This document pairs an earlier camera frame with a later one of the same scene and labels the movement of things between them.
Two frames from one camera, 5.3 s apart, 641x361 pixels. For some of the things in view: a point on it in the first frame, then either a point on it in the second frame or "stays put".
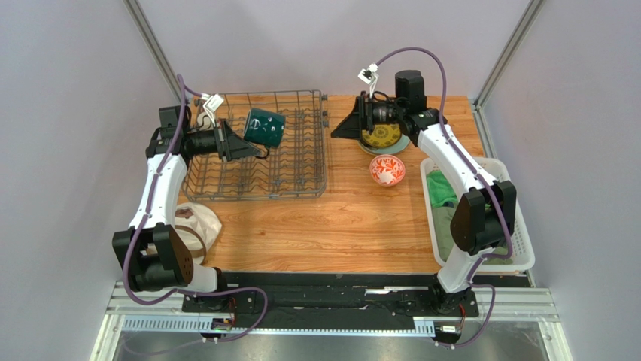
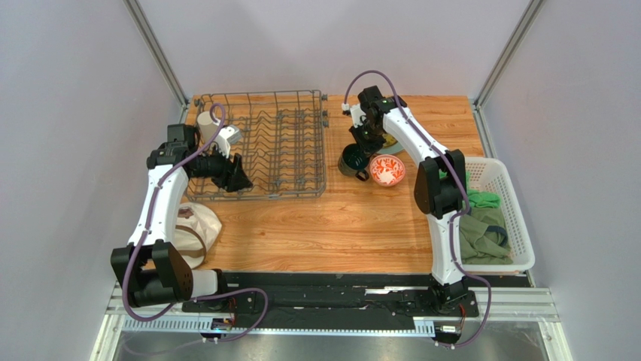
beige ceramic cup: x=204 y=122 stays put
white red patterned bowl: x=387 y=170 stays put
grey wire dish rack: x=296 y=169 stays put
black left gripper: x=233 y=147 to x=232 y=177
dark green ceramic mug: x=265 y=128 to x=353 y=162
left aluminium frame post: x=155 y=47 stays put
